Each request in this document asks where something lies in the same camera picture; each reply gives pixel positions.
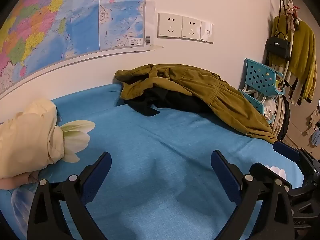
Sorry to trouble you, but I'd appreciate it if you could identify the blue perforated plastic rack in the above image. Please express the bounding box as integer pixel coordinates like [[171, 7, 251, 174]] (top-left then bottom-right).
[[239, 58, 285, 124]]

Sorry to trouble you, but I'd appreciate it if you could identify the yellow-green cardigan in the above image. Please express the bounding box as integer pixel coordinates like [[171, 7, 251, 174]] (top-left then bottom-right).
[[271, 15, 317, 103]]

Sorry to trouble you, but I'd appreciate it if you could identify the cream folded garment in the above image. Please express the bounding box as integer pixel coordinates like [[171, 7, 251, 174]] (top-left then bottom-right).
[[0, 99, 65, 179]]

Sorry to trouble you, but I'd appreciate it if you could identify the beige clothes pile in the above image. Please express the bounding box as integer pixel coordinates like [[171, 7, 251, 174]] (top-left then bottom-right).
[[264, 96, 290, 142]]

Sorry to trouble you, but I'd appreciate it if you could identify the beige and blue clothes heap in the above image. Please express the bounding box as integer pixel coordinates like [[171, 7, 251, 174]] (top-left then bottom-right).
[[306, 104, 320, 148]]

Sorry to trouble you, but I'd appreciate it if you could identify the blue floral bed sheet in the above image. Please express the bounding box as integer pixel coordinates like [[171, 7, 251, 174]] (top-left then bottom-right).
[[0, 84, 305, 240]]

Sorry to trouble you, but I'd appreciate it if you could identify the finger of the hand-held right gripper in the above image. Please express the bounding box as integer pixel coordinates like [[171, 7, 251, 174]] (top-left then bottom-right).
[[273, 142, 320, 173], [249, 163, 292, 192]]

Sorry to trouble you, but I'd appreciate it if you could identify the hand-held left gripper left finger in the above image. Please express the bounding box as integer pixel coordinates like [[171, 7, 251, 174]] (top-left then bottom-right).
[[27, 151, 112, 240]]

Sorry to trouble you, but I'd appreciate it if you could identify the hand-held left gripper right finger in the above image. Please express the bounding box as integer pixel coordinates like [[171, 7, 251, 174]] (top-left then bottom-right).
[[211, 150, 295, 240]]

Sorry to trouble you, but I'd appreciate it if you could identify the black garment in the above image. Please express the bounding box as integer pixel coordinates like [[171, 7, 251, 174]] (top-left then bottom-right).
[[124, 87, 213, 117]]

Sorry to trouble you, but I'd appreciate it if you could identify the black handbag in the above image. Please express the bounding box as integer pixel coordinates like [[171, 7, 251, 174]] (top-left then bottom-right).
[[265, 32, 292, 61]]

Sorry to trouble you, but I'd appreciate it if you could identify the white wall data socket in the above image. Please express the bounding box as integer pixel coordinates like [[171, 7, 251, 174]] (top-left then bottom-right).
[[199, 21, 215, 44]]

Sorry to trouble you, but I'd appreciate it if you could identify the olive green garment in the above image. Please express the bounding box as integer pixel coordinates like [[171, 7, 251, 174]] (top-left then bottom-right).
[[114, 64, 279, 144]]

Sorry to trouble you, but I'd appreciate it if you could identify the colourful wall map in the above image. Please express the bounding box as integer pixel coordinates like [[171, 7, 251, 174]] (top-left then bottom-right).
[[0, 0, 147, 95]]

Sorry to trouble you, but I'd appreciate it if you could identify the pink folded garment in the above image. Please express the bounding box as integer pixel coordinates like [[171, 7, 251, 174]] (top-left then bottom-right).
[[0, 171, 39, 190]]

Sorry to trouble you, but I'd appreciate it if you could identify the small plush toy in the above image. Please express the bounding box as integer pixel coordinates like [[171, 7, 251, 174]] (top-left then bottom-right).
[[285, 2, 300, 32]]

